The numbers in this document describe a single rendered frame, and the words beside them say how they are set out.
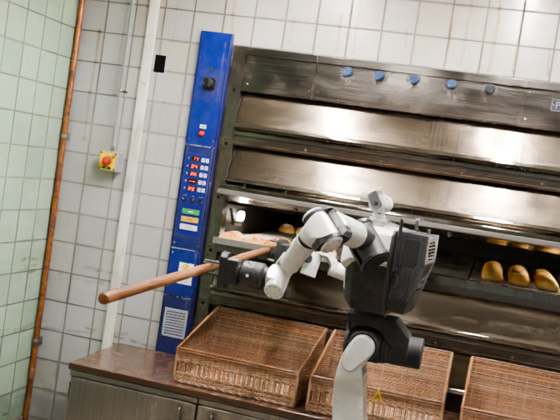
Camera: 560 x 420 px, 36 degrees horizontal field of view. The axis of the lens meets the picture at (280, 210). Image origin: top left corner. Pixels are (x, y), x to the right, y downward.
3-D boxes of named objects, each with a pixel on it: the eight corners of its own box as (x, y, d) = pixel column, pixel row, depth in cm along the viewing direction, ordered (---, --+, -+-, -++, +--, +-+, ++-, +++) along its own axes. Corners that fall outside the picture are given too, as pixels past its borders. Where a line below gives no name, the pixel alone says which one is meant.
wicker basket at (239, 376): (208, 361, 416) (217, 304, 414) (321, 385, 401) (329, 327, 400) (168, 381, 369) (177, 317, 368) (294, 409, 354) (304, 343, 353)
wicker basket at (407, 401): (324, 386, 401) (332, 327, 400) (445, 411, 388) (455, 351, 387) (302, 411, 354) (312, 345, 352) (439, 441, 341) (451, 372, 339)
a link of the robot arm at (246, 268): (219, 252, 281) (254, 257, 278) (227, 249, 290) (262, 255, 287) (213, 289, 281) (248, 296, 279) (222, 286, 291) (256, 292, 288)
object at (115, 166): (102, 170, 430) (106, 150, 429) (121, 172, 427) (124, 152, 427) (96, 169, 423) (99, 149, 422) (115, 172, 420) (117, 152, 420)
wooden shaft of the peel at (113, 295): (107, 306, 203) (108, 293, 202) (95, 303, 203) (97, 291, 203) (270, 253, 370) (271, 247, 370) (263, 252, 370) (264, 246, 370)
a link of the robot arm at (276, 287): (248, 277, 276) (282, 283, 273) (258, 256, 284) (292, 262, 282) (250, 302, 283) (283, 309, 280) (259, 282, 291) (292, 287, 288)
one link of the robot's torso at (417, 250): (429, 316, 321) (444, 222, 319) (410, 327, 289) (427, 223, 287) (353, 301, 331) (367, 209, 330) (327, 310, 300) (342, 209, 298)
